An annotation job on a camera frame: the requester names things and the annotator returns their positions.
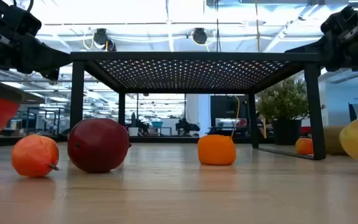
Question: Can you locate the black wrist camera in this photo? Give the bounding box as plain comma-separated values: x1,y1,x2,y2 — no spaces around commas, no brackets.
320,6,354,35
0,4,43,37

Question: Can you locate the cactus in white pot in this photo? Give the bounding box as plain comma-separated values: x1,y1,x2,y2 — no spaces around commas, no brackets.
127,111,140,137

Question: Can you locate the small orange toy pear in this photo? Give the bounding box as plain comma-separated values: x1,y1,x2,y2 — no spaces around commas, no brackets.
295,137,314,156
11,133,60,179

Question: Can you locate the dark red toy pomegranate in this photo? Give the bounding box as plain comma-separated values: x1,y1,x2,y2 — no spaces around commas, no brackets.
67,118,132,174

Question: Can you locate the black perforated metal riser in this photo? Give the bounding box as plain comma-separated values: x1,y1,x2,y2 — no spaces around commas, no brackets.
69,51,327,161

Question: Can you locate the brown toy kiwi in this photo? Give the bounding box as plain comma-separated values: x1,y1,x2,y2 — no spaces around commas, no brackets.
323,125,349,156

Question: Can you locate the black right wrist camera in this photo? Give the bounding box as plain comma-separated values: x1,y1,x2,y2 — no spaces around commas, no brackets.
320,6,354,35

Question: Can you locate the green plant in black pot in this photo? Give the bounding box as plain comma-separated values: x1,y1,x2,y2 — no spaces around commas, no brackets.
255,77,311,146

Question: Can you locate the black ceiling lamp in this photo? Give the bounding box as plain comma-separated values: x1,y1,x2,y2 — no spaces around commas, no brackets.
191,27,209,45
92,27,117,52

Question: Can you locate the person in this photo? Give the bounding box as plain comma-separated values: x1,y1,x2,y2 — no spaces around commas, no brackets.
255,111,269,140

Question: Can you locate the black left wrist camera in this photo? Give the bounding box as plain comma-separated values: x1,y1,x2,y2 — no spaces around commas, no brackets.
0,4,43,37

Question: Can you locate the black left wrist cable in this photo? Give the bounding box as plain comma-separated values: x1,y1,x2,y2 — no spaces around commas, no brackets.
12,0,34,12

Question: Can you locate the orange toy mandarin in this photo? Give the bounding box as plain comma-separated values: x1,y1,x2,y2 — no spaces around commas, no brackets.
197,134,237,166

